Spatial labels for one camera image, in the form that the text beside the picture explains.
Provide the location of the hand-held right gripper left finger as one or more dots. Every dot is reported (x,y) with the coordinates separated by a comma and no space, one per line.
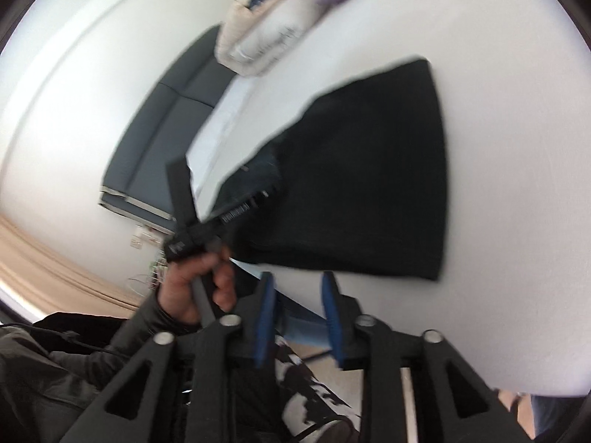
(265,318)

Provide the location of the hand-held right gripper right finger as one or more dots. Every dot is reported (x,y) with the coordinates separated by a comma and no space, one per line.
(332,318)

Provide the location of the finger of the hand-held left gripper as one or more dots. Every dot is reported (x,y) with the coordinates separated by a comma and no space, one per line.
(180,194)
(244,207)

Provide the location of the black denim pants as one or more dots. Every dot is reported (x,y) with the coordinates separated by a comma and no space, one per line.
(360,170)

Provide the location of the person's left forearm dark sleeve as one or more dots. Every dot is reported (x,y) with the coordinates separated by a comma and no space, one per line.
(78,369)

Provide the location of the person's left hand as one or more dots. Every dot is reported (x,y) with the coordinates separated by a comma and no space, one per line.
(184,290)

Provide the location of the grey padded headboard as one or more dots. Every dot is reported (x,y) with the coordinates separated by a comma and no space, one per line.
(161,124)

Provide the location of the person's black-white patterned trousers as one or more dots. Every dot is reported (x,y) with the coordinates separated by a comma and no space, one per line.
(309,392)

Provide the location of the folded beige duvet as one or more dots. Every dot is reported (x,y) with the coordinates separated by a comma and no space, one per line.
(268,37)

